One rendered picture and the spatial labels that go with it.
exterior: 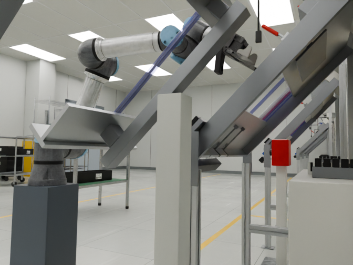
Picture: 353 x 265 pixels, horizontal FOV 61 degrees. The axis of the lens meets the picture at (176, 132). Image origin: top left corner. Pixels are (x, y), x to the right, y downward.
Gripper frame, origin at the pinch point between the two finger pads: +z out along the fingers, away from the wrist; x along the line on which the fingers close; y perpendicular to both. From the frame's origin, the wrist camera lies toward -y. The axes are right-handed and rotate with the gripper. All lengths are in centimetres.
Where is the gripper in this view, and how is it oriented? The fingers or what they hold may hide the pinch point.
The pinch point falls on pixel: (254, 68)
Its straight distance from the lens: 118.8
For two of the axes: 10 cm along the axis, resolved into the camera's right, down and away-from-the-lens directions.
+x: 4.3, 0.7, 9.0
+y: 5.3, -8.3, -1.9
